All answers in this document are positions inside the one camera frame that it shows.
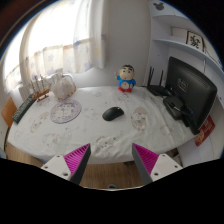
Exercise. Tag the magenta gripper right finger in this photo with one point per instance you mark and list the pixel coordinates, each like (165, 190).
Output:
(152, 166)

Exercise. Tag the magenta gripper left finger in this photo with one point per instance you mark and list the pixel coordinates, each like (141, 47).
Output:
(71, 166)

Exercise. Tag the black computer mouse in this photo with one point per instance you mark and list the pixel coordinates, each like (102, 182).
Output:
(112, 113)

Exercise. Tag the black computer monitor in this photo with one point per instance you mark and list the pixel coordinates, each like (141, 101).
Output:
(194, 89)

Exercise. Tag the white patterned tablecloth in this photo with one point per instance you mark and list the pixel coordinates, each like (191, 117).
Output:
(145, 122)

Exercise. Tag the black box device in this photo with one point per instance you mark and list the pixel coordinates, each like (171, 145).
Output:
(176, 107)

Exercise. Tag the red booklet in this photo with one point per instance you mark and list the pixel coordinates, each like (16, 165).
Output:
(205, 130)

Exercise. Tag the black keyboard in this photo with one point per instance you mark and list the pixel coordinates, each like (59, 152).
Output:
(20, 112)

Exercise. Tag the black wifi router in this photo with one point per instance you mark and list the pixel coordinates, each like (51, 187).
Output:
(157, 90)

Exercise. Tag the wooden model ship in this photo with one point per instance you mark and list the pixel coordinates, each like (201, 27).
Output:
(41, 92)

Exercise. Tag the wooden chair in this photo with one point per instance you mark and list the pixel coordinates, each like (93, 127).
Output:
(8, 111)

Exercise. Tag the cartoon boy figurine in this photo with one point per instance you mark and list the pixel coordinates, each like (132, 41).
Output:
(125, 78)

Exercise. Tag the white star curtain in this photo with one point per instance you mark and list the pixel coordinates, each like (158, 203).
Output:
(68, 36)

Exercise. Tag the framed calligraphy picture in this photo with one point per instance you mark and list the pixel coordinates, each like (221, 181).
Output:
(195, 40)

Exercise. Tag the white wall shelf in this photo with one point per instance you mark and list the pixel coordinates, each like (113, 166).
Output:
(173, 34)

